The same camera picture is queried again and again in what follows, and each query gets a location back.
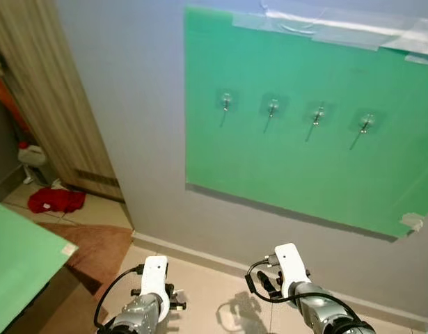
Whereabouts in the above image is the long translucent tape strip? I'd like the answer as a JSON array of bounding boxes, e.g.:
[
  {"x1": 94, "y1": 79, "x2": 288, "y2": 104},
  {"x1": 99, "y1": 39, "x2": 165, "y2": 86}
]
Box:
[{"x1": 231, "y1": 8, "x2": 428, "y2": 67}]

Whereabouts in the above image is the green table cover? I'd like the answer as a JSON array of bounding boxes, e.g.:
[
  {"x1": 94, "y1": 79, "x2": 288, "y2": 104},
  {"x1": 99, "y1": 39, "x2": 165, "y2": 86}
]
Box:
[{"x1": 0, "y1": 200, "x2": 79, "y2": 334}]

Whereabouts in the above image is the white jug red cap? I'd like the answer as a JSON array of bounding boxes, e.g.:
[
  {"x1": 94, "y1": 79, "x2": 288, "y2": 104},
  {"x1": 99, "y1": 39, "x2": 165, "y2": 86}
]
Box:
[{"x1": 17, "y1": 141, "x2": 49, "y2": 168}]

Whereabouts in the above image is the clear adhesive metal hook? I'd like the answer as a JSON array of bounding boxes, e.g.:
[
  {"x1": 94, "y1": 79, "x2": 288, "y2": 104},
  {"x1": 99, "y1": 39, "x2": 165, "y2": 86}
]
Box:
[
  {"x1": 350, "y1": 111, "x2": 379, "y2": 151},
  {"x1": 305, "y1": 102, "x2": 330, "y2": 142},
  {"x1": 215, "y1": 88, "x2": 237, "y2": 128},
  {"x1": 260, "y1": 93, "x2": 285, "y2": 134}
]

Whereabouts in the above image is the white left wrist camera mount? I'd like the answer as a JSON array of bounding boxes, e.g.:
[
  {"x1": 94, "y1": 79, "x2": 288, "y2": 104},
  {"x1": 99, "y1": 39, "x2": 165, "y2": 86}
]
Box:
[{"x1": 141, "y1": 255, "x2": 171, "y2": 323}]

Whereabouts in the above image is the red cloth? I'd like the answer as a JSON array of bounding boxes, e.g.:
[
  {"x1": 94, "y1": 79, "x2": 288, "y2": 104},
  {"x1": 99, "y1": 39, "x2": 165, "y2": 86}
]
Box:
[{"x1": 27, "y1": 186, "x2": 87, "y2": 215}]

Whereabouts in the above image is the crumpled board corner tape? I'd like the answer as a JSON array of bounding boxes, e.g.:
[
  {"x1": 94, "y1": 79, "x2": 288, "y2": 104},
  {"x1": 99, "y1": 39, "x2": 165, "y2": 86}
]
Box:
[{"x1": 400, "y1": 212, "x2": 426, "y2": 232}]

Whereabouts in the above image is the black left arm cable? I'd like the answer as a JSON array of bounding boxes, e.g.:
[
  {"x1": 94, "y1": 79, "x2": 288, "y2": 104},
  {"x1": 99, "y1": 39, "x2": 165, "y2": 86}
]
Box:
[{"x1": 93, "y1": 264, "x2": 145, "y2": 332}]

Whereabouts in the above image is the green wall board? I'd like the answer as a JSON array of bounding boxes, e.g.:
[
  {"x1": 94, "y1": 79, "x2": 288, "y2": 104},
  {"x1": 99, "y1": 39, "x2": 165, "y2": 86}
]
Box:
[{"x1": 184, "y1": 5, "x2": 428, "y2": 241}]

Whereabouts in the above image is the wooden cabinet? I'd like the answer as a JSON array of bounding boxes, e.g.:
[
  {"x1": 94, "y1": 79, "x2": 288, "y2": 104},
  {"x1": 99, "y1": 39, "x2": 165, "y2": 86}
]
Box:
[{"x1": 0, "y1": 0, "x2": 125, "y2": 203}]

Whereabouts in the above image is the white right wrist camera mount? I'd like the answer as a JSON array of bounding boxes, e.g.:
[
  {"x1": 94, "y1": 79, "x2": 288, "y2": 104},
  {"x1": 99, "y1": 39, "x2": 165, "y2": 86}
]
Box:
[{"x1": 274, "y1": 242, "x2": 312, "y2": 297}]

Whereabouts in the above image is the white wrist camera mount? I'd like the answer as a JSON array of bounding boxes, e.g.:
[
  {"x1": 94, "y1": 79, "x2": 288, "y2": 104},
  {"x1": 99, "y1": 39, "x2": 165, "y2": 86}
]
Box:
[
  {"x1": 141, "y1": 255, "x2": 171, "y2": 323},
  {"x1": 274, "y1": 242, "x2": 312, "y2": 297}
]

